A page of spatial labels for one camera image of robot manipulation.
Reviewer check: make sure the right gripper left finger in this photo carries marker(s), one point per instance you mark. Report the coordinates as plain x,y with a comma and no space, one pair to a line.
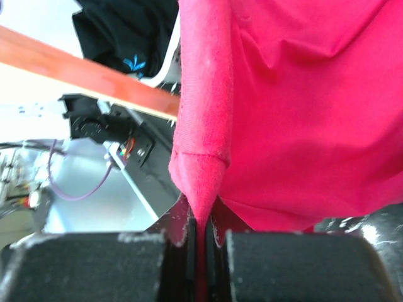
157,264

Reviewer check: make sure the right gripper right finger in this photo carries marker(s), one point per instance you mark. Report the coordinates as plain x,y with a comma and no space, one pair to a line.
246,265

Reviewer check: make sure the red t shirt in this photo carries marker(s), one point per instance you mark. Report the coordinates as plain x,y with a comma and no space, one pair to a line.
290,112

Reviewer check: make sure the black t shirt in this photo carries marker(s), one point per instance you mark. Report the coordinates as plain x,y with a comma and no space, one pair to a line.
131,37

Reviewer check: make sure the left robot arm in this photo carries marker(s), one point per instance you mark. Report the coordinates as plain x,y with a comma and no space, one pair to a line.
99,121

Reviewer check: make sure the white plastic basket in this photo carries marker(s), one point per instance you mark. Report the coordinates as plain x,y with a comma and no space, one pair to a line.
170,71

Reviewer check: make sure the wooden clothes rack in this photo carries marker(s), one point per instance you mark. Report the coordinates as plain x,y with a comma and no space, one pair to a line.
32,71

